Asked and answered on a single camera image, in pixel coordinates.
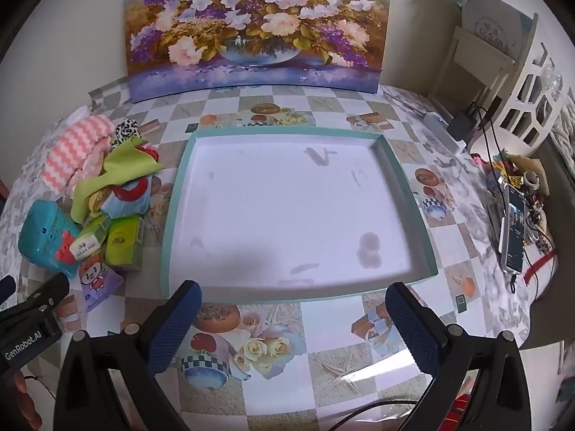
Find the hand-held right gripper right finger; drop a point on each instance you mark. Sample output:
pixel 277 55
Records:
pixel 411 327

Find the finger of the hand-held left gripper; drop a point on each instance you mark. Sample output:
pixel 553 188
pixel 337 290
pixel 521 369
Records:
pixel 5 287
pixel 45 289

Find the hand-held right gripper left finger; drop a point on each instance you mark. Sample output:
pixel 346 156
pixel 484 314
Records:
pixel 177 323

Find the cartoon print purple cloth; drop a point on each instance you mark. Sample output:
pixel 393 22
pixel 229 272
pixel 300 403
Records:
pixel 96 278

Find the green tissue pack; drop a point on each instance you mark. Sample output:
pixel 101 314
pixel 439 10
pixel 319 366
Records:
pixel 87 240
pixel 121 242

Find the pink white chevron cloth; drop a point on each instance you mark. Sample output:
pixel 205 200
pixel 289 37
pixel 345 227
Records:
pixel 96 201

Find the blue sock with red band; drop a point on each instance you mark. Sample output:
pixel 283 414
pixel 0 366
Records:
pixel 134 207

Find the pink white chevron towel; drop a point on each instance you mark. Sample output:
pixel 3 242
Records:
pixel 72 152

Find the lime green cloth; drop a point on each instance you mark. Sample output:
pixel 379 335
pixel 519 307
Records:
pixel 121 166

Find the teal shallow cardboard box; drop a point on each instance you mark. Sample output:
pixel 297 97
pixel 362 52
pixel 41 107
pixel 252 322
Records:
pixel 287 197

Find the leopard print scrunchie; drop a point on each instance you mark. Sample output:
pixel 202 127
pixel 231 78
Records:
pixel 125 129

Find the person's left hand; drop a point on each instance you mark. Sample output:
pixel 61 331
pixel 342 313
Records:
pixel 24 395

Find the teal plastic toy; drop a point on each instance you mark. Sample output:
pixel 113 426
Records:
pixel 45 233

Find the checked printed tablecloth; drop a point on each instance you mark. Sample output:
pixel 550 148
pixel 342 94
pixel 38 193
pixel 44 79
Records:
pixel 314 345

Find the smartphone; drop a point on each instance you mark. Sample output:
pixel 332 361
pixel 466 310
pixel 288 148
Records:
pixel 514 229

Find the white tape roll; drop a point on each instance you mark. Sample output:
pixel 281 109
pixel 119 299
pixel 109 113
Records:
pixel 532 185

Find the white power strip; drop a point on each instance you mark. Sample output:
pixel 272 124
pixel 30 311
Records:
pixel 442 134

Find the pile of small trinkets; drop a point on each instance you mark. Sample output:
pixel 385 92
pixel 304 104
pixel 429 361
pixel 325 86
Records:
pixel 521 164

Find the black power adapter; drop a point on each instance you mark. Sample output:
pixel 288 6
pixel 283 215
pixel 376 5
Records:
pixel 460 125

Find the grey knit blanket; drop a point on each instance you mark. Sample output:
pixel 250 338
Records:
pixel 565 134

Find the white wooden stool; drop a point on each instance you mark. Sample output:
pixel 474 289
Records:
pixel 483 49

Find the floral still life painting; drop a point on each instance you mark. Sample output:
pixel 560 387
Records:
pixel 251 31

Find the white printed box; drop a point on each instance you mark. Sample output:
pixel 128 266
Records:
pixel 494 18

